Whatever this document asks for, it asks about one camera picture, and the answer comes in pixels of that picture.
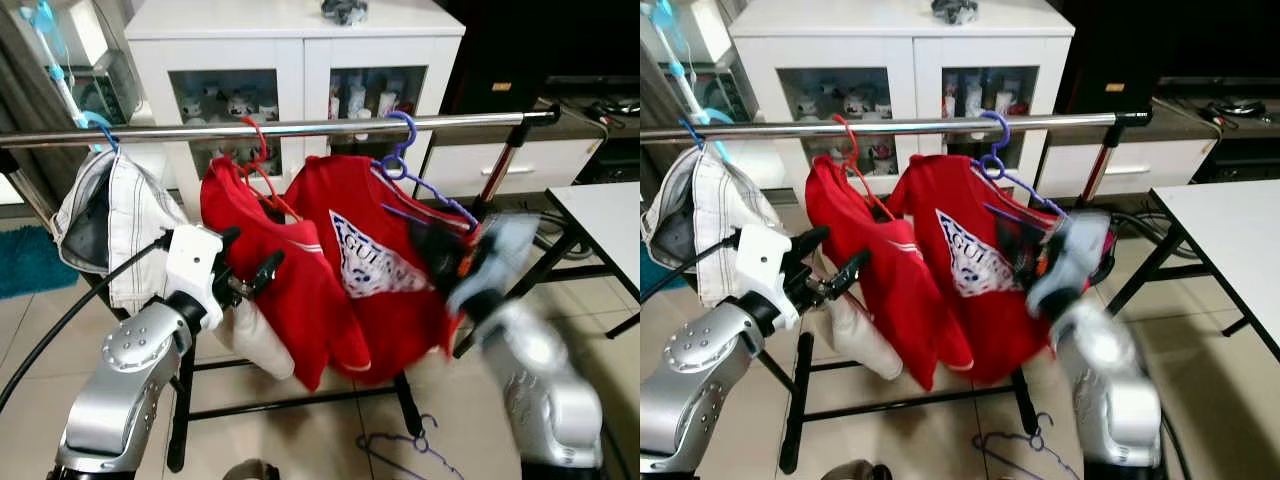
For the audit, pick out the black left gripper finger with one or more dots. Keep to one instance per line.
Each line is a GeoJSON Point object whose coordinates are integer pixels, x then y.
{"type": "Point", "coordinates": [813, 240]}
{"type": "Point", "coordinates": [848, 275]}
{"type": "Point", "coordinates": [229, 240]}
{"type": "Point", "coordinates": [265, 272]}

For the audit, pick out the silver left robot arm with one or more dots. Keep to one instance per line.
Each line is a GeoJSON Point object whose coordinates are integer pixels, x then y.
{"type": "Point", "coordinates": [690, 390]}
{"type": "Point", "coordinates": [120, 390]}

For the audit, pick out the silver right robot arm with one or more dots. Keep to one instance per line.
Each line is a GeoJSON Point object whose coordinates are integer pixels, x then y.
{"type": "Point", "coordinates": [540, 390]}
{"type": "Point", "coordinates": [1110, 390]}

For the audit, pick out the red plastic hanger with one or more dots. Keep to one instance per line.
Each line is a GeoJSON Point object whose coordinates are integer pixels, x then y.
{"type": "Point", "coordinates": [264, 150]}
{"type": "Point", "coordinates": [853, 140]}

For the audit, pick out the purple plastic hanger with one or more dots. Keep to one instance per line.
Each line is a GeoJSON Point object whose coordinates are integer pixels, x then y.
{"type": "Point", "coordinates": [411, 133]}
{"type": "Point", "coordinates": [425, 443]}
{"type": "Point", "coordinates": [1003, 125]}
{"type": "Point", "coordinates": [1037, 437]}

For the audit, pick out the blue plastic hanger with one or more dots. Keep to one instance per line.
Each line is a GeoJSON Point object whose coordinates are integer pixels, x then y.
{"type": "Point", "coordinates": [108, 123]}
{"type": "Point", "coordinates": [692, 130]}

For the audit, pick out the red polo shirt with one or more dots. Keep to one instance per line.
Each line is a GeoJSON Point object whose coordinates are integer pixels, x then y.
{"type": "Point", "coordinates": [280, 290]}
{"type": "Point", "coordinates": [890, 290]}

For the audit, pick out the white grey-lined jacket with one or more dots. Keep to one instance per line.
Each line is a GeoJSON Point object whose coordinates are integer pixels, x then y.
{"type": "Point", "coordinates": [730, 215]}
{"type": "Point", "coordinates": [140, 220]}

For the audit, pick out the red printed logo T-shirt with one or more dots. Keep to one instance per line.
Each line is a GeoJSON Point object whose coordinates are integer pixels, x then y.
{"type": "Point", "coordinates": [940, 195]}
{"type": "Point", "coordinates": [330, 200]}

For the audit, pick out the white low drawer stand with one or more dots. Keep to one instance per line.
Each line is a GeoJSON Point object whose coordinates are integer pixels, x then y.
{"type": "Point", "coordinates": [1130, 165]}
{"type": "Point", "coordinates": [540, 165]}

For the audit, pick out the steel black clothes rack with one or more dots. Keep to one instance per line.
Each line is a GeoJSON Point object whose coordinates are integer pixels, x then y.
{"type": "Point", "coordinates": [900, 125]}
{"type": "Point", "coordinates": [300, 128]}

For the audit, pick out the teal floor mat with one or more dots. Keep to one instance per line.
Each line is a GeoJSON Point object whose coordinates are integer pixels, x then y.
{"type": "Point", "coordinates": [652, 270]}
{"type": "Point", "coordinates": [30, 265]}

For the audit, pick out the grey table black legs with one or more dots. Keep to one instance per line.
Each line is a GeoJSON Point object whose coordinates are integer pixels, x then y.
{"type": "Point", "coordinates": [610, 215]}
{"type": "Point", "coordinates": [1230, 230]}

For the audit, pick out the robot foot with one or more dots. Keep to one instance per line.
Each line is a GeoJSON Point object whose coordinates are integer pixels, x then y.
{"type": "Point", "coordinates": [250, 470]}
{"type": "Point", "coordinates": [860, 470]}

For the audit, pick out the white glass-door cabinet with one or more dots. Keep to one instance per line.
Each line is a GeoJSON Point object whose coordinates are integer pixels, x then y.
{"type": "Point", "coordinates": [300, 50]}
{"type": "Point", "coordinates": [910, 50]}

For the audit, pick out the black speaker box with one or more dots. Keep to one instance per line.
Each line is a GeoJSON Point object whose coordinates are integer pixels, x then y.
{"type": "Point", "coordinates": [1100, 50]}
{"type": "Point", "coordinates": [490, 50]}

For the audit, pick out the small black gadget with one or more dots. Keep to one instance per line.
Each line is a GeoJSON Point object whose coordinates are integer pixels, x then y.
{"type": "Point", "coordinates": [954, 10]}
{"type": "Point", "coordinates": [344, 10]}

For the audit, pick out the black television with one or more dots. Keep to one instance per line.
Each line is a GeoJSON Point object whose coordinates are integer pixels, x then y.
{"type": "Point", "coordinates": [1220, 40]}
{"type": "Point", "coordinates": [595, 40]}

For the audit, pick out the light blue white pole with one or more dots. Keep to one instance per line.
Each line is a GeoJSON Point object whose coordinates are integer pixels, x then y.
{"type": "Point", "coordinates": [45, 20]}
{"type": "Point", "coordinates": [664, 15]}

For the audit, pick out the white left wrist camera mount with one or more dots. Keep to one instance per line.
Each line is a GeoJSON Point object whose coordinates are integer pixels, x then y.
{"type": "Point", "coordinates": [192, 260]}
{"type": "Point", "coordinates": [765, 265]}

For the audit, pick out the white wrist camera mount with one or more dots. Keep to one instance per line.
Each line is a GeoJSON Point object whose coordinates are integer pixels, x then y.
{"type": "Point", "coordinates": [500, 255]}
{"type": "Point", "coordinates": [1075, 255]}
{"type": "Point", "coordinates": [192, 260]}
{"type": "Point", "coordinates": [765, 265]}

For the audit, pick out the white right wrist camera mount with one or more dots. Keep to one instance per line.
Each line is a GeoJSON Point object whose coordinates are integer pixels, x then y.
{"type": "Point", "coordinates": [500, 255]}
{"type": "Point", "coordinates": [1075, 255]}

